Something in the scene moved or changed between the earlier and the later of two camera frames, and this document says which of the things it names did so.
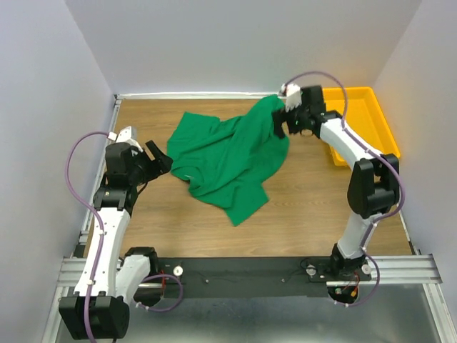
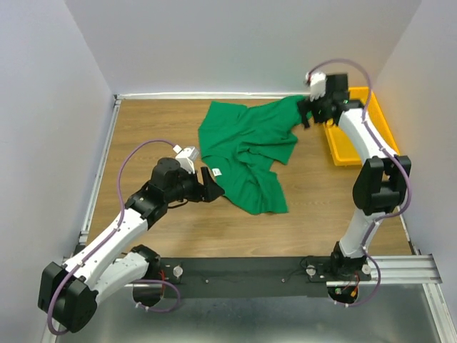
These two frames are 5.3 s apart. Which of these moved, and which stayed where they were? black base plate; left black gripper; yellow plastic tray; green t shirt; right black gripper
Moved: green t shirt; left black gripper; right black gripper
Stayed: black base plate; yellow plastic tray
